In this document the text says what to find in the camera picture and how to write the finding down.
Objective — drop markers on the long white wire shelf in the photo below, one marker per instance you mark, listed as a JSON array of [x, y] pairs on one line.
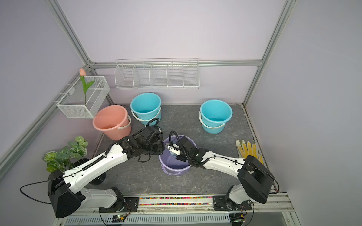
[[157, 73]]

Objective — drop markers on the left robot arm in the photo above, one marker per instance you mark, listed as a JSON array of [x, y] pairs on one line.
[[67, 190]]

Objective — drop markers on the white wire basket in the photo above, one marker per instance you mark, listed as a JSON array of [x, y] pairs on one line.
[[72, 102]]

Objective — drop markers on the purple plastic bucket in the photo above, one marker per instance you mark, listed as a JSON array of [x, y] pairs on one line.
[[169, 164]]

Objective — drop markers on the white slotted cable duct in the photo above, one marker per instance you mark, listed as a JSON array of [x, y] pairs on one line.
[[147, 219]]

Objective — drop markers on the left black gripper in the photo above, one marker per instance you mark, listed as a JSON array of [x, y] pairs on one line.
[[160, 149]]

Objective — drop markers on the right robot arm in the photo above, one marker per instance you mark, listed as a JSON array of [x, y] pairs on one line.
[[255, 181]]

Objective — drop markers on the artificial pink tulip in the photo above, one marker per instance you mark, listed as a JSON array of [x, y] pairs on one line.
[[86, 85]]

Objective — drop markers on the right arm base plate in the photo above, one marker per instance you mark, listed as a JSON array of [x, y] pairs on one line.
[[221, 203]]

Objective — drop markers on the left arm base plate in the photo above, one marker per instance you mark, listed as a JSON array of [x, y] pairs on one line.
[[127, 205]]

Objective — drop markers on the teal plastic bucket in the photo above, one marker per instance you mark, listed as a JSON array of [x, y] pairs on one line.
[[214, 114], [146, 107]]

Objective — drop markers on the rail with coloured beads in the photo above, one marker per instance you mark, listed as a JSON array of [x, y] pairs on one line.
[[203, 203]]

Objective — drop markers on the pink plastic bucket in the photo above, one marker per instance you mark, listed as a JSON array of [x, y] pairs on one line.
[[114, 121]]

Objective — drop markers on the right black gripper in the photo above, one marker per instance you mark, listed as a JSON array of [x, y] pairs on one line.
[[178, 157]]

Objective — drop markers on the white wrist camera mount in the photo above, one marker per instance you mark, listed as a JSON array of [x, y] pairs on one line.
[[172, 150]]

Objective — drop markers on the yellow white work gloves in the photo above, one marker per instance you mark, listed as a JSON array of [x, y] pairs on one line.
[[246, 148]]

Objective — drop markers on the potted green leafy plant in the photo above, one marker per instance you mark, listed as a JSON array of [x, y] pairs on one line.
[[72, 155]]

